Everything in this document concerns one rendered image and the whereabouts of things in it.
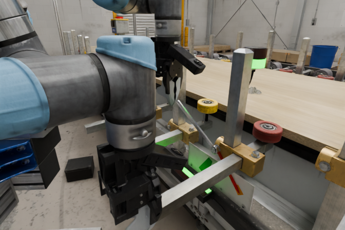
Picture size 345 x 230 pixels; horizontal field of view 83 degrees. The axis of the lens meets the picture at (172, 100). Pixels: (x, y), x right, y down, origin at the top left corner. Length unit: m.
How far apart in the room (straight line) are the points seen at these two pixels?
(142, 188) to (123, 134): 0.10
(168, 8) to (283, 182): 0.68
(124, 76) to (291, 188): 0.71
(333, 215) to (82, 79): 0.50
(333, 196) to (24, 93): 0.51
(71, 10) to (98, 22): 0.95
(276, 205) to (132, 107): 0.68
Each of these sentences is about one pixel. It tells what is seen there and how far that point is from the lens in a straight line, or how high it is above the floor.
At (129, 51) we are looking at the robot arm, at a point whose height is 1.16.
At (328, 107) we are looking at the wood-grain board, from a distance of 0.94.
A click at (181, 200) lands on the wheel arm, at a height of 0.85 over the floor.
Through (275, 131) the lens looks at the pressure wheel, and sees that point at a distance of 0.64.
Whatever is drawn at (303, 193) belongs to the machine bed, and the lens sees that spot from 0.82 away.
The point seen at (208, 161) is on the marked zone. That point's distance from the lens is 0.68.
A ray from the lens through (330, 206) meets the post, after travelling 0.52.
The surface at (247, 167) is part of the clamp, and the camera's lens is 0.57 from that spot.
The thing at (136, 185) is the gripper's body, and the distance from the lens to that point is 0.33.
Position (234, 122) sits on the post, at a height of 0.95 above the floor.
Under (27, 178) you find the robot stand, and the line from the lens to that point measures 0.75.
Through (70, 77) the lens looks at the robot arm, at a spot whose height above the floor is 1.14.
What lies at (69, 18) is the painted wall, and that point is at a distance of 8.25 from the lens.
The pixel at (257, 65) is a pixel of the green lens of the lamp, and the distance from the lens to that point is 0.54.
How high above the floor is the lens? 1.19
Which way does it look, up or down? 21 degrees down
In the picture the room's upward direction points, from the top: straight up
